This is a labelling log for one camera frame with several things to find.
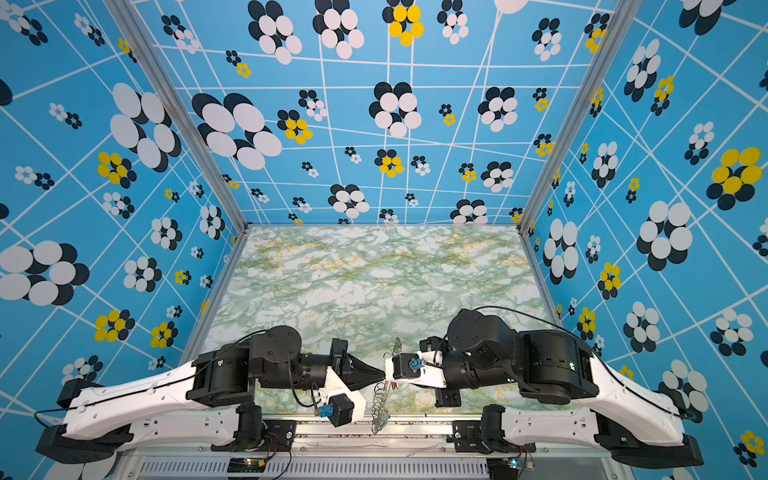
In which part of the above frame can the left aluminium corner post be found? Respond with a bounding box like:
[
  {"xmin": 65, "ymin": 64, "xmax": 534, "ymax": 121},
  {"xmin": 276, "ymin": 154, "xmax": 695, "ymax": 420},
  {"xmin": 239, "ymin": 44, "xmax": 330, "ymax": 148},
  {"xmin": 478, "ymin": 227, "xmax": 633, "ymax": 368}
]
[{"xmin": 104, "ymin": 1, "xmax": 248, "ymax": 235}]

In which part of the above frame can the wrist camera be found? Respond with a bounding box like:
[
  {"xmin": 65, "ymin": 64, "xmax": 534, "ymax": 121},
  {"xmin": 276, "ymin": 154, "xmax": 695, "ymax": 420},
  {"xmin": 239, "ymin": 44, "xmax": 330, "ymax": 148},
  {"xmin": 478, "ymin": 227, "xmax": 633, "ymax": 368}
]
[
  {"xmin": 385, "ymin": 352, "xmax": 445, "ymax": 388},
  {"xmin": 318, "ymin": 367, "xmax": 366, "ymax": 427}
]

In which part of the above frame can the aluminium corner post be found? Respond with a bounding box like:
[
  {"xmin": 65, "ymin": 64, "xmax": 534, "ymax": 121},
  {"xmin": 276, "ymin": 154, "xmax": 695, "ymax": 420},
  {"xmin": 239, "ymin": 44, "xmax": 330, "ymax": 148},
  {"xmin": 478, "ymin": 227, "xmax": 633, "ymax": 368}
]
[
  {"xmin": 519, "ymin": 0, "xmax": 642, "ymax": 236},
  {"xmin": 104, "ymin": 1, "xmax": 248, "ymax": 235}
]

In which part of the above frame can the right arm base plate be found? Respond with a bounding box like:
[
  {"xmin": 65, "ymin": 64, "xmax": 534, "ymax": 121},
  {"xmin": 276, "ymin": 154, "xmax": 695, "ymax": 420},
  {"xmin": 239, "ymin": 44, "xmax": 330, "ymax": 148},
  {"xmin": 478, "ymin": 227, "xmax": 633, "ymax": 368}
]
[{"xmin": 446, "ymin": 420, "xmax": 537, "ymax": 456}]

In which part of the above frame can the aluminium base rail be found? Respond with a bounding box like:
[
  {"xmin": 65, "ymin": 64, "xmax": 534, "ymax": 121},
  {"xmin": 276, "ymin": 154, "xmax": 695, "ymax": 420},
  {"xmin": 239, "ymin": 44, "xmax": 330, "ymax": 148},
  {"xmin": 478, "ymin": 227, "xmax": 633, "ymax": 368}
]
[{"xmin": 111, "ymin": 415, "xmax": 634, "ymax": 479}]

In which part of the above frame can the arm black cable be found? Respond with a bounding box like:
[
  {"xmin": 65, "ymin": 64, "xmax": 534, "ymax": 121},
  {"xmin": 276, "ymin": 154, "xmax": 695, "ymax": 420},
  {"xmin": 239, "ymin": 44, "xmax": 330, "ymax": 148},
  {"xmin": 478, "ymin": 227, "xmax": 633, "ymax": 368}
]
[
  {"xmin": 419, "ymin": 305, "xmax": 697, "ymax": 421},
  {"xmin": 32, "ymin": 328, "xmax": 325, "ymax": 430}
]

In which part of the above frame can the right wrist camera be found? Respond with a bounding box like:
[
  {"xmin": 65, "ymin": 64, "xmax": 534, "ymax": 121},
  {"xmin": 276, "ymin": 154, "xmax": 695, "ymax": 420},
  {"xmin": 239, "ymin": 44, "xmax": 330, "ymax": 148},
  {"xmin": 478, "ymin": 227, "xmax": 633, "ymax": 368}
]
[{"xmin": 385, "ymin": 352, "xmax": 445, "ymax": 388}]

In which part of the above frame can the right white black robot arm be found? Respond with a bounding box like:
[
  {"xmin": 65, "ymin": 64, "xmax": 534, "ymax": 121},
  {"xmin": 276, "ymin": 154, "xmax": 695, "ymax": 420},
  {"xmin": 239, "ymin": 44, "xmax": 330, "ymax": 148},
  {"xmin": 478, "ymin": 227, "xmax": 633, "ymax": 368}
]
[{"xmin": 401, "ymin": 309, "xmax": 704, "ymax": 470}]

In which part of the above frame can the right aluminium corner post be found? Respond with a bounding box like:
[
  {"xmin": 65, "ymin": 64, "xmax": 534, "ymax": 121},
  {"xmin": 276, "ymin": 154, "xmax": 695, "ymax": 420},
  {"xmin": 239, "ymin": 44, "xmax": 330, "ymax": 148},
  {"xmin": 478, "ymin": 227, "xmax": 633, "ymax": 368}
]
[{"xmin": 519, "ymin": 0, "xmax": 642, "ymax": 236}]

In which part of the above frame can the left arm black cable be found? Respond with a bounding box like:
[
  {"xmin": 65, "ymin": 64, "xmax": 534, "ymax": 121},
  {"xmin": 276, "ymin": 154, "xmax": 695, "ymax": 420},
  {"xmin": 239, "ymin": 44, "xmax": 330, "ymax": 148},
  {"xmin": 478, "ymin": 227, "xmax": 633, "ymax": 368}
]
[{"xmin": 32, "ymin": 328, "xmax": 325, "ymax": 430}]

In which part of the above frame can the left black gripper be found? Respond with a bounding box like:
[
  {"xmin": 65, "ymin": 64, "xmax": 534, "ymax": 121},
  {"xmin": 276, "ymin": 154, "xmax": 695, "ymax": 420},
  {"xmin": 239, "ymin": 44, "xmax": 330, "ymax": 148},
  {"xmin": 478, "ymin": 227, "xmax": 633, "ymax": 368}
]
[{"xmin": 264, "ymin": 336, "xmax": 391, "ymax": 391}]

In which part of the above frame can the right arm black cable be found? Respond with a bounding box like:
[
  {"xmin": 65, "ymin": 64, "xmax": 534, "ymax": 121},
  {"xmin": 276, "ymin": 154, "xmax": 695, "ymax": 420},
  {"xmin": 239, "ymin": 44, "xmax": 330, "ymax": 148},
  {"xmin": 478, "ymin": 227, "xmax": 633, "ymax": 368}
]
[{"xmin": 419, "ymin": 305, "xmax": 697, "ymax": 421}]

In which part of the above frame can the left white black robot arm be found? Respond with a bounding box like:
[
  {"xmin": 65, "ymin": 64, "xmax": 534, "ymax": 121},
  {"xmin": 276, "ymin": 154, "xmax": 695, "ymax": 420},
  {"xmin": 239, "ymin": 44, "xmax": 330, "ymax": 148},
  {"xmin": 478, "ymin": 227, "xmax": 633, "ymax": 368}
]
[{"xmin": 35, "ymin": 325, "xmax": 385, "ymax": 464}]

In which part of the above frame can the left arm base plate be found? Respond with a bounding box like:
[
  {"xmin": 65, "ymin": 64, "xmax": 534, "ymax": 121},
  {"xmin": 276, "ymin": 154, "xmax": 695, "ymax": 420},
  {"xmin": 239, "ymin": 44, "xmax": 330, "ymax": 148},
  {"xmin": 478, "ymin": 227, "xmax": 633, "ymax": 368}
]
[{"xmin": 211, "ymin": 420, "xmax": 298, "ymax": 453}]

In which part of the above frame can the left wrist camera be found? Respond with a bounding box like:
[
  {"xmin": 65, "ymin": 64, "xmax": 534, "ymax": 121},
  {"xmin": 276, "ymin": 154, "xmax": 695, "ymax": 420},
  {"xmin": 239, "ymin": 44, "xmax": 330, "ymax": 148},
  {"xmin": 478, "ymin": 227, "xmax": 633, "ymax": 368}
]
[{"xmin": 318, "ymin": 367, "xmax": 366, "ymax": 427}]

